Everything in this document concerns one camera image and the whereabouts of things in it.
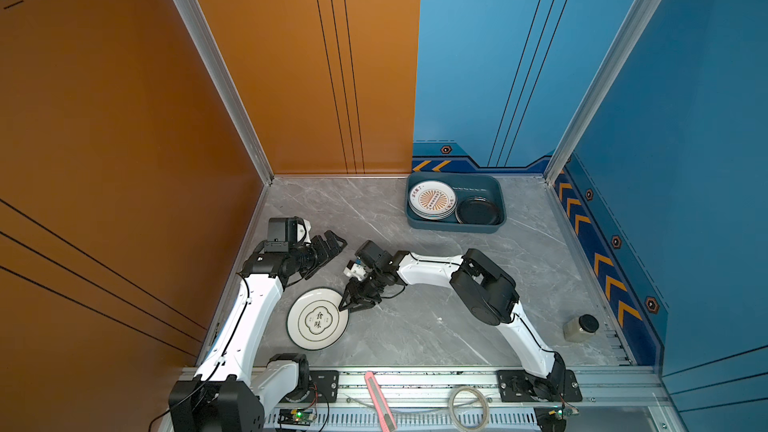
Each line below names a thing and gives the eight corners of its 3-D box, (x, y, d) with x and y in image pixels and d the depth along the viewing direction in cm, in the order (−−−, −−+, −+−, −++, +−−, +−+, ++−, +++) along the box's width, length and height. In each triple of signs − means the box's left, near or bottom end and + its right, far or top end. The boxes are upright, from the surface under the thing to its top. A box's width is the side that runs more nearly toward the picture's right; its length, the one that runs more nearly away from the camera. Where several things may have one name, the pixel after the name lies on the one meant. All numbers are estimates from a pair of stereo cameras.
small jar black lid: (565, 344, 82) (583, 332, 74) (559, 327, 85) (576, 314, 77) (582, 344, 82) (603, 332, 74) (575, 327, 85) (595, 314, 77)
